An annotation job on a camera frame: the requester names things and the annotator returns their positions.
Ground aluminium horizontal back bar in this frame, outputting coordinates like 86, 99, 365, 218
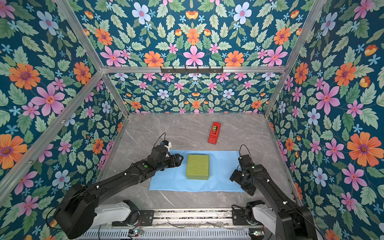
102, 66, 287, 74

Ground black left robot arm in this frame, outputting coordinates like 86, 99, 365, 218
53, 142, 184, 240

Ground white vented cable duct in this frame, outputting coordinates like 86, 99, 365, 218
78, 229, 251, 240

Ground aluminium left side bar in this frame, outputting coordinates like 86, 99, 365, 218
1, 71, 104, 205

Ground red tape dispenser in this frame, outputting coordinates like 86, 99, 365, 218
208, 122, 221, 145

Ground green gift box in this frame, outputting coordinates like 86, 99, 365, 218
186, 155, 210, 181

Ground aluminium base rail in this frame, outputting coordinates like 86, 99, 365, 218
89, 208, 316, 229

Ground aluminium corner frame post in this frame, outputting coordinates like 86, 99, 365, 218
264, 0, 327, 119
56, 1, 129, 118

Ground aluminium corner frame post right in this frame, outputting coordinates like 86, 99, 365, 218
264, 0, 327, 119

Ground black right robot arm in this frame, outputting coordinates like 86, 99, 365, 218
230, 155, 322, 240

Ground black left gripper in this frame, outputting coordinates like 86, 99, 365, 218
155, 152, 186, 172

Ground black hook rail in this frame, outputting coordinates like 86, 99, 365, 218
160, 67, 224, 74

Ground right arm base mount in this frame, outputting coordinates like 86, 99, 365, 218
231, 200, 277, 230

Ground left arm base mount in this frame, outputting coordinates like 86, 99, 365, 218
112, 200, 155, 227

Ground aluminium corner frame post left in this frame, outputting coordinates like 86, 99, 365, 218
56, 1, 129, 118

